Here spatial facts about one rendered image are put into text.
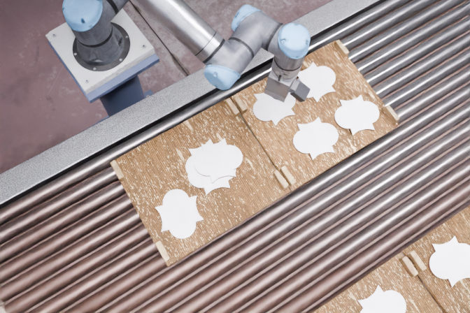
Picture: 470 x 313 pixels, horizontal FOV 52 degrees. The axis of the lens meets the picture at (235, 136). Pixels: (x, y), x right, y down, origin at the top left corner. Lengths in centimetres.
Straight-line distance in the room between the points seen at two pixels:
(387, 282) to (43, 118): 185
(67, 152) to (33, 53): 135
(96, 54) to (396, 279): 111
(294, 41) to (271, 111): 40
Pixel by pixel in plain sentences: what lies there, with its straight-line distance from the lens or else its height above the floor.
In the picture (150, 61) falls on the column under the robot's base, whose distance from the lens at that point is 164.
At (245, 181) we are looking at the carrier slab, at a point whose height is 94.
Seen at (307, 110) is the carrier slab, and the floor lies 94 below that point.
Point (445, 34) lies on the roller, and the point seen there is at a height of 92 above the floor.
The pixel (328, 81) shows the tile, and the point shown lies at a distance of 156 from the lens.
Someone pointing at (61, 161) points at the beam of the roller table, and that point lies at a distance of 151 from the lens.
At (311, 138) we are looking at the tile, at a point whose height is 94.
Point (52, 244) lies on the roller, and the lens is 146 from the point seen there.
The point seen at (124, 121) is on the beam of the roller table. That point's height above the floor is 91.
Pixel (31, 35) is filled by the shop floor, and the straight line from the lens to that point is 286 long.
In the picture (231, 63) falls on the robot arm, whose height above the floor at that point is 132.
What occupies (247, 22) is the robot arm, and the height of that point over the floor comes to 132.
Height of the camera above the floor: 230
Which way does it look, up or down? 70 degrees down
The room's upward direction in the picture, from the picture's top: 8 degrees clockwise
